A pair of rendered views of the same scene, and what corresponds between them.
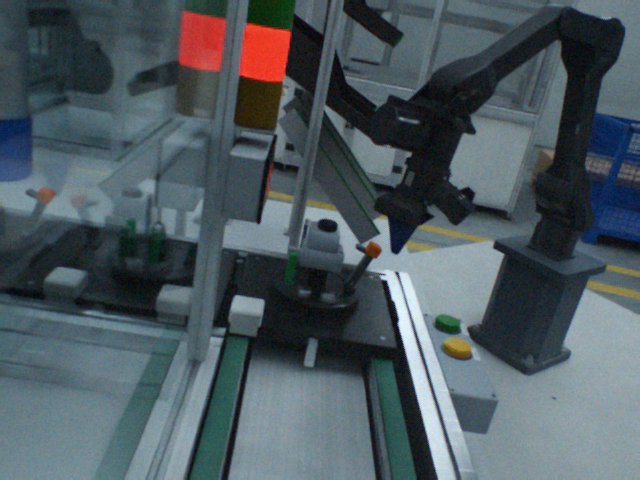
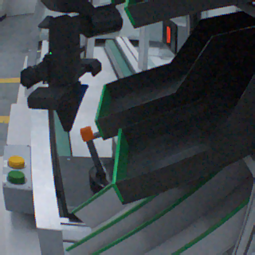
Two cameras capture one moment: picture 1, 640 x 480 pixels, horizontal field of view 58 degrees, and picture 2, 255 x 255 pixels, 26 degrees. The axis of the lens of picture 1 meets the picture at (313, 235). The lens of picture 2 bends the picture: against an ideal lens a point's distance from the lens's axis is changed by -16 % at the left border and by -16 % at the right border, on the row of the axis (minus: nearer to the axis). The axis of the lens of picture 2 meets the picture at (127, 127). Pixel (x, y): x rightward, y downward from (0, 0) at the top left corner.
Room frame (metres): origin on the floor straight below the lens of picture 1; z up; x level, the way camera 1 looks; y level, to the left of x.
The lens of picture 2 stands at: (1.77, -0.12, 1.44)
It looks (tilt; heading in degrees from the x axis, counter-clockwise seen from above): 21 degrees down; 174
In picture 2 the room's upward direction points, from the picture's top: 4 degrees clockwise
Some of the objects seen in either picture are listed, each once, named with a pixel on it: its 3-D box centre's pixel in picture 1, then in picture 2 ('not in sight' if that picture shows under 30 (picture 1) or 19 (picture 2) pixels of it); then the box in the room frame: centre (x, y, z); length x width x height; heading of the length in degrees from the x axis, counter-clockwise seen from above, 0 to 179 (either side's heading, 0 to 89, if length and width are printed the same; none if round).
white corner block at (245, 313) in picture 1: (245, 316); not in sight; (0.71, 0.07, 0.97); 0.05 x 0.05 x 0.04; 4
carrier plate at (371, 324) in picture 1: (313, 300); (129, 189); (0.81, -0.02, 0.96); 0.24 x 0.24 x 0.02; 4
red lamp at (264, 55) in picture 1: (263, 52); not in sight; (0.62, 0.09, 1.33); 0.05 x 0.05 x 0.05
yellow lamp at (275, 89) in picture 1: (256, 100); not in sight; (0.62, 0.09, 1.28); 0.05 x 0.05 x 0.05
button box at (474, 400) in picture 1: (451, 367); (17, 177); (0.74, -0.24, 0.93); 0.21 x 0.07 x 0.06; 4
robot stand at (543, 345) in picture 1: (533, 300); not in sight; (0.98, -0.42, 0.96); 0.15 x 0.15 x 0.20; 41
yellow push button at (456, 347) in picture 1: (456, 350); (16, 163); (0.74, -0.24, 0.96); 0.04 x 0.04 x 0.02
